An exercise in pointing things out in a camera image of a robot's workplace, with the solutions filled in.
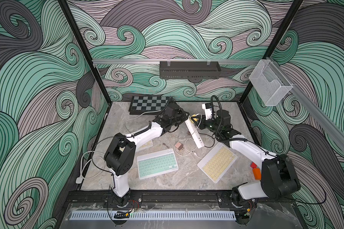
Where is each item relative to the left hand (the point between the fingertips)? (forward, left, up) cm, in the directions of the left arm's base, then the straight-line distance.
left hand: (189, 112), depth 85 cm
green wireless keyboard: (-24, +20, -22) cm, 38 cm away
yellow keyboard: (-23, -17, -21) cm, 36 cm away
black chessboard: (+24, +35, -19) cm, 46 cm away
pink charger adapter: (-12, +6, -20) cm, 24 cm away
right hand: (-3, -3, -1) cm, 4 cm away
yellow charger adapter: (-6, -3, +1) cm, 7 cm away
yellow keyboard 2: (-11, +26, -22) cm, 36 cm away
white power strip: (-11, -3, -5) cm, 13 cm away
